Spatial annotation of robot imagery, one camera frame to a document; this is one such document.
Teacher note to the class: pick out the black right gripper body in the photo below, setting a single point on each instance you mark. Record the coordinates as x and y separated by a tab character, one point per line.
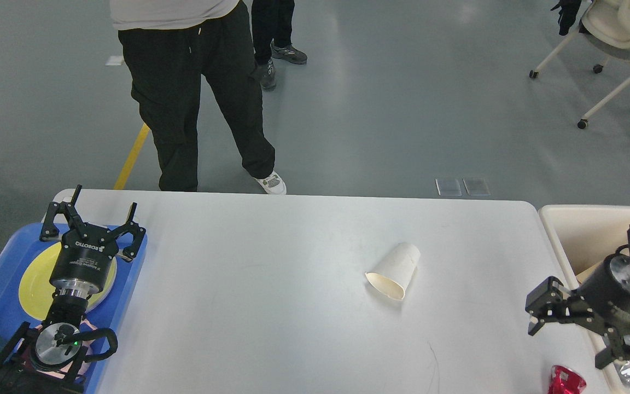
605	297

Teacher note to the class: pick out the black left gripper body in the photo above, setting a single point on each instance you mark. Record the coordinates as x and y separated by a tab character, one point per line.
84	262

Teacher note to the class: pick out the yellow plastic plate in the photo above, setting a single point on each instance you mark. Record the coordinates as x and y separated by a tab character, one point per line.
36	292

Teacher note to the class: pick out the red wrapper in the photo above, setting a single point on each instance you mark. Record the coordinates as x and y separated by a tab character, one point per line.
565	380

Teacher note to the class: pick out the pink HOME mug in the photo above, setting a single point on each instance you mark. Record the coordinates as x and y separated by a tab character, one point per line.
48	357

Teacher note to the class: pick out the white paper cup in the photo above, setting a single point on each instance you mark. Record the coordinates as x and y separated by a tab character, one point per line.
393	274

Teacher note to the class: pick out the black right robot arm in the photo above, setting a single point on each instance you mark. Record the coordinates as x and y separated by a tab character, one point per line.
601	304

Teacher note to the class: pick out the brown paper in bin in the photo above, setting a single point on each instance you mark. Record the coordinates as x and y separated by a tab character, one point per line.
583	276

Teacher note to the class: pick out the beige plastic bin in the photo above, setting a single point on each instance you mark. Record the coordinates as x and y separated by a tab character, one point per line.
582	235

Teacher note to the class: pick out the person in grey shirt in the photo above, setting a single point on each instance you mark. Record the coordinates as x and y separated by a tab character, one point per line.
169	48

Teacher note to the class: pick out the person in black trousers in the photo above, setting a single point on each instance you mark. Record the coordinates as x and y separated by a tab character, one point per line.
271	31

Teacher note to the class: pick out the white office chair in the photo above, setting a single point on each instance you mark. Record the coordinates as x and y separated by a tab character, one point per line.
606	25

